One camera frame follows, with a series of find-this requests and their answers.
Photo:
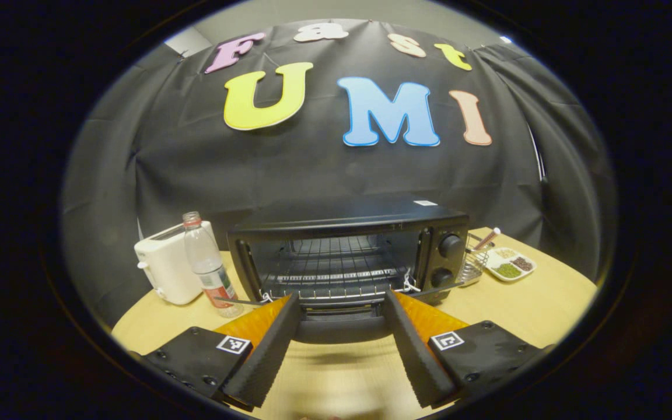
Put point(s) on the clear plastic water bottle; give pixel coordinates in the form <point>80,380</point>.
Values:
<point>207,265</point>

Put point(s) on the black backdrop cloth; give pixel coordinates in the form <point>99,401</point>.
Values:
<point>312,169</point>

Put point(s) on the white toaster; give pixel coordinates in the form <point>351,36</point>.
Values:
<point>164,268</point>

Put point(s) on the black electric oven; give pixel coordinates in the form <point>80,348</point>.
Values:
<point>342,224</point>

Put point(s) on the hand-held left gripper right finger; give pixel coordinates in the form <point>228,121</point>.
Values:
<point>415,356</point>

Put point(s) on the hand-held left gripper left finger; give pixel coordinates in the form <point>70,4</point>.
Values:
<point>266,356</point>

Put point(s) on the white divided dish with beans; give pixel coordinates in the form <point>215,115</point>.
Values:
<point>510,265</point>

